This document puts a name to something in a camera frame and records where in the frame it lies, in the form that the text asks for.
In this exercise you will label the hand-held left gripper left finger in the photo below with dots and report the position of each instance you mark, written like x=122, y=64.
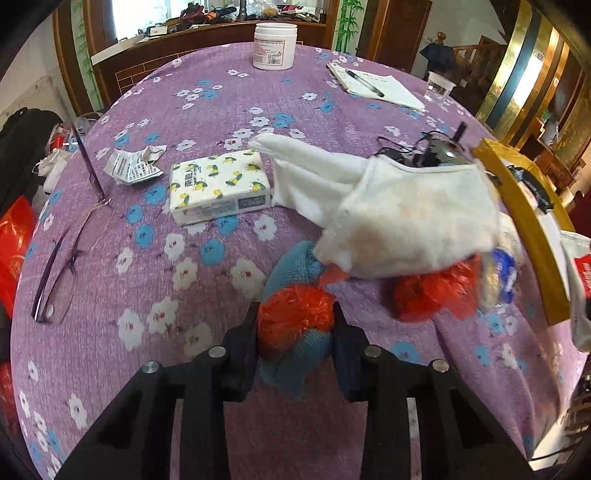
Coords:
x=244, y=357

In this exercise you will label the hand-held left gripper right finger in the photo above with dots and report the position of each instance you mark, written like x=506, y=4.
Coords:
x=346, y=362

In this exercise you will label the blue mesh cloth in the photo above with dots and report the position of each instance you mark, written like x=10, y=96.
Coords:
x=295, y=369

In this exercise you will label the red plastic bag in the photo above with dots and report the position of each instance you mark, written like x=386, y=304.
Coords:
x=295, y=316
x=429, y=293

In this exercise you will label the white towel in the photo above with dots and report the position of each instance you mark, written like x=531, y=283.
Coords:
x=309, y=175
x=415, y=217

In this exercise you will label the lemon print tissue pack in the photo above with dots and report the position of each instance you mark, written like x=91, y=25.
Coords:
x=219, y=184

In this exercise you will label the blue white tissue package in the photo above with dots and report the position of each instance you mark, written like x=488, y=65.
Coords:
x=503, y=272

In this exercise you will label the yellow cardboard box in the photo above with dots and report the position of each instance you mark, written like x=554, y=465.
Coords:
x=531, y=240

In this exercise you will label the crumpled silver wrapper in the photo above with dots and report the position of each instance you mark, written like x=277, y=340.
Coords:
x=134, y=166

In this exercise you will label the black key pouch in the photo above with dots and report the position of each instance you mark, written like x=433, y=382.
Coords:
x=434, y=154

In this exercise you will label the white bag with red print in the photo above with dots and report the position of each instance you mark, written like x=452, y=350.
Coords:
x=579, y=281

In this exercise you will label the red shopping bag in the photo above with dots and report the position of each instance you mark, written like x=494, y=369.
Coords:
x=14, y=244

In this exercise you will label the white plastic bag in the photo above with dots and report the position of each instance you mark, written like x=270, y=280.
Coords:
x=53, y=161

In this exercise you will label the white notebook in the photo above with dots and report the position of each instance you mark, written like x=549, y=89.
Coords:
x=397, y=90

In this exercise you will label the black pen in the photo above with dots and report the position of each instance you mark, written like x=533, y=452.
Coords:
x=364, y=83

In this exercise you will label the clear plastic cup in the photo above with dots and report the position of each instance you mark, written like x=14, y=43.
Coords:
x=441, y=87

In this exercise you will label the black bag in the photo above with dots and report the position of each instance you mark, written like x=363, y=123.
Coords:
x=23, y=147

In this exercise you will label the wooden counter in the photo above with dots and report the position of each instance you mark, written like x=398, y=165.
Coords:
x=184, y=50

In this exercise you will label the white plastic jar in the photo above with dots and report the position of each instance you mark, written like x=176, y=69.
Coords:
x=274, y=46

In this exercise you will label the wooden door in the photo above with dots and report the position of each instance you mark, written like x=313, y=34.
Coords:
x=397, y=32

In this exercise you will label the golden pillar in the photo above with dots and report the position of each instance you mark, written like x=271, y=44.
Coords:
x=521, y=69

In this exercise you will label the purple frame eyeglasses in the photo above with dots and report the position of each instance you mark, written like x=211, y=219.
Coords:
x=60, y=295

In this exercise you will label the dark jacket on stair post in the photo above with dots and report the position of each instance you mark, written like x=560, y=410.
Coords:
x=436, y=53

